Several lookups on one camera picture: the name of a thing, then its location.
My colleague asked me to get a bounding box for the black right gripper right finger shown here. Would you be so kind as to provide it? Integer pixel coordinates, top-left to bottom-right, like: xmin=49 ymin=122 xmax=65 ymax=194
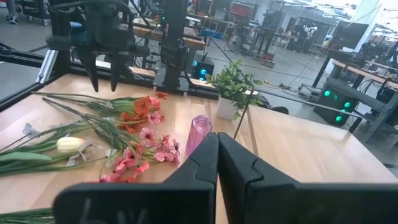
xmin=217 ymin=132 xmax=398 ymax=224

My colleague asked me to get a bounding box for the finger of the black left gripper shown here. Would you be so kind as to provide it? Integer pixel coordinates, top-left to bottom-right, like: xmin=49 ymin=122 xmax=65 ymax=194
xmin=110 ymin=52 xmax=126 ymax=93
xmin=76 ymin=47 xmax=100 ymax=93

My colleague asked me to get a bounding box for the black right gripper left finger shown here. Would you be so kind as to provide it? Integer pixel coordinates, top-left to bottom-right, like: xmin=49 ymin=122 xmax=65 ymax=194
xmin=52 ymin=132 xmax=220 ymax=224

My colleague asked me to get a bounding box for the orange artificial flower bunch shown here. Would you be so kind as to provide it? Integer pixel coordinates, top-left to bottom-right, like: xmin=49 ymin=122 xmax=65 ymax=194
xmin=32 ymin=91 xmax=170 ymax=134

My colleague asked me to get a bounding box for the purple ribbed glass vase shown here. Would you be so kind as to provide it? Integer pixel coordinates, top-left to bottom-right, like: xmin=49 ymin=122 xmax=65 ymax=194
xmin=185 ymin=114 xmax=213 ymax=157

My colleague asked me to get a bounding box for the pink artificial flower bunch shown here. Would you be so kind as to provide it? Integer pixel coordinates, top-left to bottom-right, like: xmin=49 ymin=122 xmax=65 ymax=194
xmin=42 ymin=96 xmax=182 ymax=184

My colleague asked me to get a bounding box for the cream artificial tulip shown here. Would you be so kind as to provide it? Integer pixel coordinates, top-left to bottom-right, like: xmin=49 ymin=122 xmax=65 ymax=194
xmin=0 ymin=136 xmax=94 ymax=177

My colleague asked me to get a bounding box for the white artificial flower bunch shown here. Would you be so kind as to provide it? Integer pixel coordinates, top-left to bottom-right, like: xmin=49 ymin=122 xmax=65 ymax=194
xmin=0 ymin=101 xmax=118 ymax=167

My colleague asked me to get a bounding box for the silver aluminium extrusion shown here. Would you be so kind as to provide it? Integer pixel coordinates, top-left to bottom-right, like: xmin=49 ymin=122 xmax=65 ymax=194
xmin=35 ymin=49 xmax=59 ymax=85

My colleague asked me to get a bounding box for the black wheeled cart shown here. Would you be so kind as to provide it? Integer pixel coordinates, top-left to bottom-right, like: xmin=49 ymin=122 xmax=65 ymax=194
xmin=21 ymin=0 xmax=51 ymax=27

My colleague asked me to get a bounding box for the wooden workbench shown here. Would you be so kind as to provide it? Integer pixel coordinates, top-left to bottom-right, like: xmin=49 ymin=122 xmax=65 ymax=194
xmin=132 ymin=17 xmax=206 ymax=51

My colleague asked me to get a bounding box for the black computer with blue lights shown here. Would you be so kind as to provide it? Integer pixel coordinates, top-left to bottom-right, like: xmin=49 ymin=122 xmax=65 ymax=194
xmin=192 ymin=53 xmax=216 ymax=82

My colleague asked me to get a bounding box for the person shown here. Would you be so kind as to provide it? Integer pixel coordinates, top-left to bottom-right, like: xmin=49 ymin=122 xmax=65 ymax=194
xmin=4 ymin=0 xmax=19 ymax=25

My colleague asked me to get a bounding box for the green plant in white pot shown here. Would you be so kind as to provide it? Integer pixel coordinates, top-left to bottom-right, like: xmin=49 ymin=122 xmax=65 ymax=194
xmin=204 ymin=58 xmax=265 ymax=121

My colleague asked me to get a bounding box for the round floor fan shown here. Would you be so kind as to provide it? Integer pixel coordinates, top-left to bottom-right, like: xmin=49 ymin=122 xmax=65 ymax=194
xmin=226 ymin=34 xmax=244 ymax=53

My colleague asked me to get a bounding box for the black computer with green lights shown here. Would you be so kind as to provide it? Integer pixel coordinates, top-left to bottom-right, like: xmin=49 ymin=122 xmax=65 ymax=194
xmin=313 ymin=77 xmax=363 ymax=127

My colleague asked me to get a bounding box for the black monitor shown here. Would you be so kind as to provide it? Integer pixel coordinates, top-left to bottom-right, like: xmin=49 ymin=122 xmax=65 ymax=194
xmin=328 ymin=20 xmax=370 ymax=51

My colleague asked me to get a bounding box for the wooden desk with black frame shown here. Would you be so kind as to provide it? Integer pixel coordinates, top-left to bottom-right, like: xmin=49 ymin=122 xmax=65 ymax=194
xmin=312 ymin=49 xmax=398 ymax=144

